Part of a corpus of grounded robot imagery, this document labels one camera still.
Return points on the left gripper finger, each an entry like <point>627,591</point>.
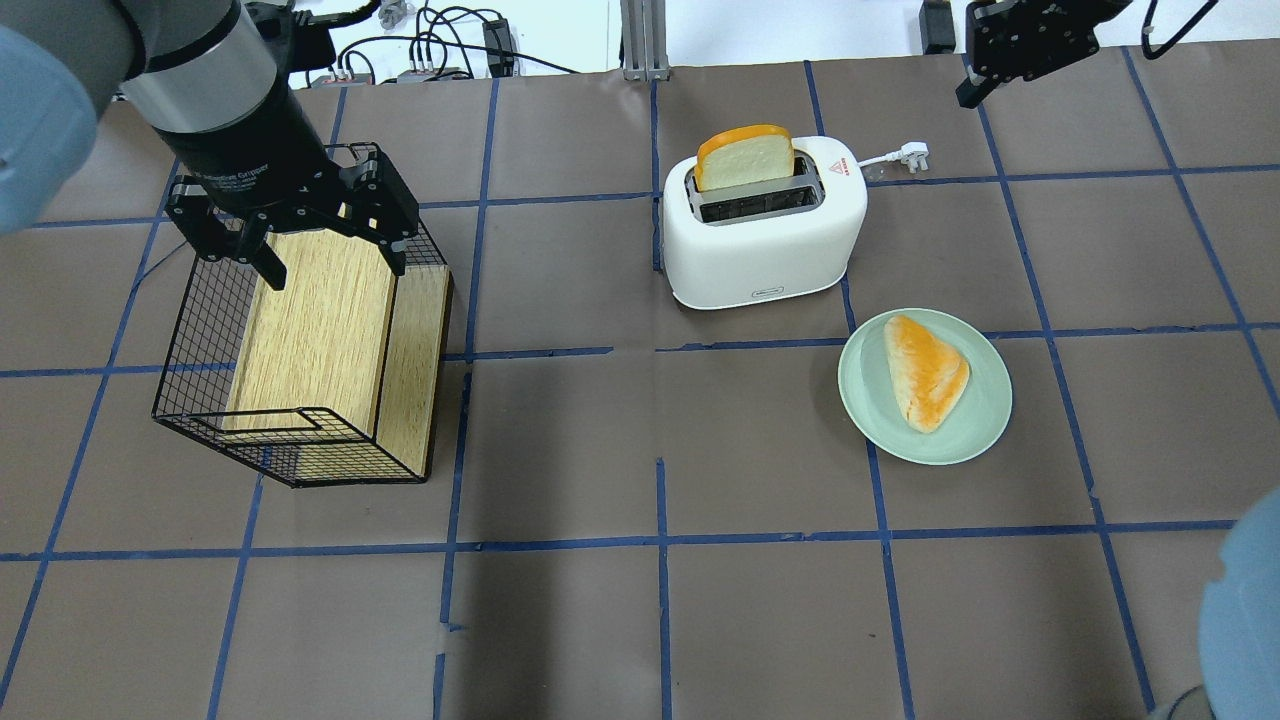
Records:
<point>255,251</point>
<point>392,246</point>

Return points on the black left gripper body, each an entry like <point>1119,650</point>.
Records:
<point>253,152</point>

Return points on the light green round plate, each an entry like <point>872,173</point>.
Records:
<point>977,422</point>

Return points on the wooden shelf board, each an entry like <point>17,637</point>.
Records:
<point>336,374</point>

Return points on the white two-slot toaster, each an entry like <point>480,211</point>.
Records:
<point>765,241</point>

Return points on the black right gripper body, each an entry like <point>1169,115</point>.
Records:
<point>1040,38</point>

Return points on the bread slice in toaster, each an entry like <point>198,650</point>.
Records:
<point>744,155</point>

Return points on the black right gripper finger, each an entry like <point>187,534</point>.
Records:
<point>973,90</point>

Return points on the black wire basket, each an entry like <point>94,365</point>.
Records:
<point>201,361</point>

